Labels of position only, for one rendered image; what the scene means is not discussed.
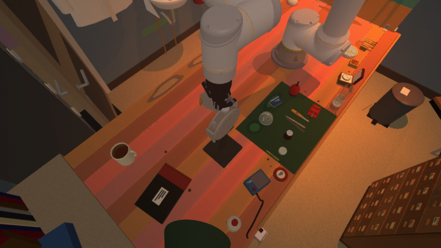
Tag cream hanging cloth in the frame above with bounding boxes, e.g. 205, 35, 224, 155
51, 0, 134, 28

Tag dark green round seat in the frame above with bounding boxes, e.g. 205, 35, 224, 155
163, 219, 232, 248

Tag small square desk clock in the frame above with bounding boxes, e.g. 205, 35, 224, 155
337, 72, 354, 86

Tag black and red book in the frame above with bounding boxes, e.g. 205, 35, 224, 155
134, 163, 192, 225

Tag black cable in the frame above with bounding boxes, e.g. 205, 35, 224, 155
245, 193, 265, 240

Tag clear glass dome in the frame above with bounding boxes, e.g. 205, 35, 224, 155
258, 111, 274, 126

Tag white round stool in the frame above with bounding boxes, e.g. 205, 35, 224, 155
149, 0, 190, 54

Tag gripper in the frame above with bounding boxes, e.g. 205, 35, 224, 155
201, 79, 239, 111

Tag grey stopwatch lid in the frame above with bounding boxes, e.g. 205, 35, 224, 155
199, 96, 217, 111

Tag black stopwatch stand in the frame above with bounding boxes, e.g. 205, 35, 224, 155
202, 133, 243, 169

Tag white coffee mug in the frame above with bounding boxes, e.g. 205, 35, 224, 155
109, 142, 138, 167

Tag small red tool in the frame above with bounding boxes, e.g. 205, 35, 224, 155
307, 104, 322, 119

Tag wooden door with handles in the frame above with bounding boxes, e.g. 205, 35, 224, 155
0, 0, 118, 127

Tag orange handled screwdriver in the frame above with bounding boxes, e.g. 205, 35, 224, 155
291, 108, 310, 123

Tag dark green work mat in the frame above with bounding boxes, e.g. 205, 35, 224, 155
236, 81, 338, 175

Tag white plug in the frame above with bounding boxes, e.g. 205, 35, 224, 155
254, 227, 268, 243

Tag thin dark stick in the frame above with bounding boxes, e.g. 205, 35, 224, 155
287, 120, 305, 133

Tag white disc red button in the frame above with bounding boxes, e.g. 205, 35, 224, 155
226, 215, 242, 233

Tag silver tweezers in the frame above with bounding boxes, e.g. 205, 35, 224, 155
285, 115, 306, 129

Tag grey stopwatch body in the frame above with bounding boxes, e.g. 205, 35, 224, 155
205, 107, 241, 143

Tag set of small screwdrivers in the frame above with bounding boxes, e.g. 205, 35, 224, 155
356, 37, 378, 52

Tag blue box device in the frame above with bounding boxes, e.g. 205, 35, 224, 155
243, 168, 272, 197

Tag grey counter unit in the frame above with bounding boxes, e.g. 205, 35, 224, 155
6, 153, 136, 248

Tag dark round waste bin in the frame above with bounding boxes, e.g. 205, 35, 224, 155
366, 82, 426, 129

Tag clear glass beaker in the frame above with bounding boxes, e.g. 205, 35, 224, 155
331, 85, 349, 109

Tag brown drawer cabinet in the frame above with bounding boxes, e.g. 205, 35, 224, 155
339, 155, 441, 248

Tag stack of books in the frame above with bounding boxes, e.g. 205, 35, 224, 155
0, 178, 46, 248

